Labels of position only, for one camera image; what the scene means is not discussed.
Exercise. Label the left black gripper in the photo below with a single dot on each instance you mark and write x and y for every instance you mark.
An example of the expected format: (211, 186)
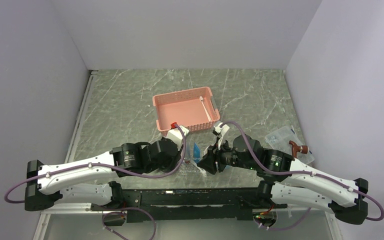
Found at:
(172, 165)

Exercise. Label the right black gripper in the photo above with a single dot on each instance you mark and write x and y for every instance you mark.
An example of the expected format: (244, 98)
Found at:
(213, 154)

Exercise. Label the blue toothpaste tube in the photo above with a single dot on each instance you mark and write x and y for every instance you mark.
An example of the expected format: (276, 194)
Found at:
(196, 155)

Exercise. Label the clear textured oval tray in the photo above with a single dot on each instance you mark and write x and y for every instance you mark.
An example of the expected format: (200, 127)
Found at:
(188, 169)

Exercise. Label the pink perforated plastic basket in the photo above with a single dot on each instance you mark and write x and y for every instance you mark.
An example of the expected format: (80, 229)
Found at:
(185, 108)

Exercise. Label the clear plastic toothbrush case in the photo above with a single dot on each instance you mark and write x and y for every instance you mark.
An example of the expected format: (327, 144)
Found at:
(279, 140)

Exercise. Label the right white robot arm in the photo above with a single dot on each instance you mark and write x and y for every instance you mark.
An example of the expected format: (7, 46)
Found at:
(285, 180)

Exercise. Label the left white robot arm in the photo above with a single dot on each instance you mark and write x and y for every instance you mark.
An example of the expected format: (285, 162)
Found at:
(91, 180)

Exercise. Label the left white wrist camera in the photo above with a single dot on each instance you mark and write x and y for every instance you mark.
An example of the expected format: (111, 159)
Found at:
(177, 134)

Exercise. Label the black base frame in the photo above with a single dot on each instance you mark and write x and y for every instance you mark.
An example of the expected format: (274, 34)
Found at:
(239, 203)

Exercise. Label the aluminium rail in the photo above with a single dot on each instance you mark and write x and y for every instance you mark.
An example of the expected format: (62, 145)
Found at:
(44, 218)

